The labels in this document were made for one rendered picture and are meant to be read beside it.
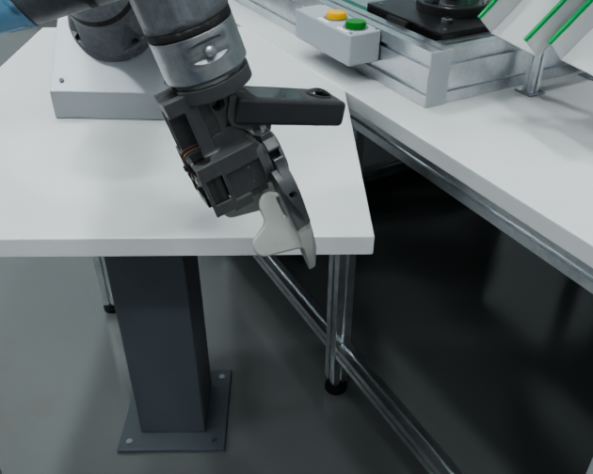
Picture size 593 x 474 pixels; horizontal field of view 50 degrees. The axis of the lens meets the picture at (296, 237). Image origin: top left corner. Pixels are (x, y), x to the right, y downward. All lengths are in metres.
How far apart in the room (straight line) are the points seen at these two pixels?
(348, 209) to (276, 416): 0.94
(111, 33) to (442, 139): 0.56
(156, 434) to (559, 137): 1.15
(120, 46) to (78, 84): 0.10
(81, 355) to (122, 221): 1.12
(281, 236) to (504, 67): 0.75
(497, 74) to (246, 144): 0.76
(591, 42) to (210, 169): 0.66
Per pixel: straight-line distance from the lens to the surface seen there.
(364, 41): 1.22
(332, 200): 0.86
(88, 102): 1.14
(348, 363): 1.58
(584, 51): 1.05
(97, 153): 1.03
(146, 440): 1.67
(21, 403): 1.87
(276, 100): 0.58
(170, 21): 0.52
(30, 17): 0.65
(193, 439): 1.65
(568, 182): 0.98
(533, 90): 1.28
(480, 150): 1.03
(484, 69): 1.23
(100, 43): 1.11
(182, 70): 0.54
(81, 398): 1.82
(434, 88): 1.16
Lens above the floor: 1.31
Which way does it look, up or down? 35 degrees down
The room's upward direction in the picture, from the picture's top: straight up
